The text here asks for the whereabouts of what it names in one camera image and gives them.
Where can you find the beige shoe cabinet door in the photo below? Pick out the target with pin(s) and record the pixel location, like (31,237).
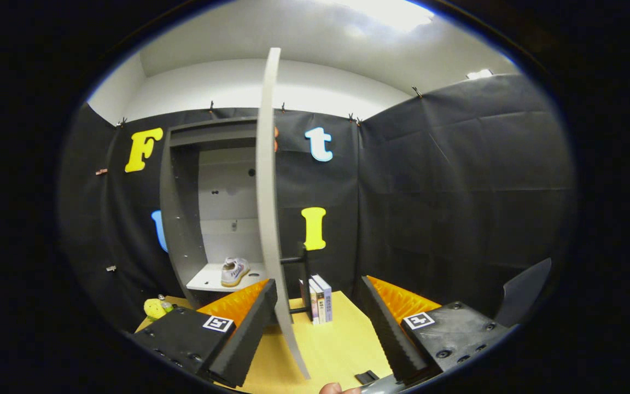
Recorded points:
(267,164)

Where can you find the white shoe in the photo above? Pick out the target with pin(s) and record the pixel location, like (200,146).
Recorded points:
(234,272)

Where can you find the grey curved panel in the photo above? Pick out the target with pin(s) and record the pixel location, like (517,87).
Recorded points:
(523,293)

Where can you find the grey shoe cabinet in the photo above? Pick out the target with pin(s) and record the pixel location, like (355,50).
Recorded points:
(181,219)

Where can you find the small ceiling light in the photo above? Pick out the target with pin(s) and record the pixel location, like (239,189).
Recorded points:
(479,73)

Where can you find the green drink bottle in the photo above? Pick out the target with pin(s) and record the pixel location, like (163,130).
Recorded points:
(166,306)

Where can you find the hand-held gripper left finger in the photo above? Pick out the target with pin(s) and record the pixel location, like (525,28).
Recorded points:
(246,336)

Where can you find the small black block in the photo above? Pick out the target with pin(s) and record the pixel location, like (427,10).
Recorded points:
(367,376)

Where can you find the white spine book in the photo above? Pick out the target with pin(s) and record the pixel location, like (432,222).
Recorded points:
(321,306)

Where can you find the black backdrop cloth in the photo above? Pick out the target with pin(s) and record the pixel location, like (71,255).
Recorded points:
(457,191)

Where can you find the yellow plush toy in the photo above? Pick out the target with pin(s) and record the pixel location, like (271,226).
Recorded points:
(153,309)

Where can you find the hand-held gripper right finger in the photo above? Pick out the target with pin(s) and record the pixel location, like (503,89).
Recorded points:
(389,334)

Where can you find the purple spine book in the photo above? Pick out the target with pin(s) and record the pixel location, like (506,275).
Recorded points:
(328,301)

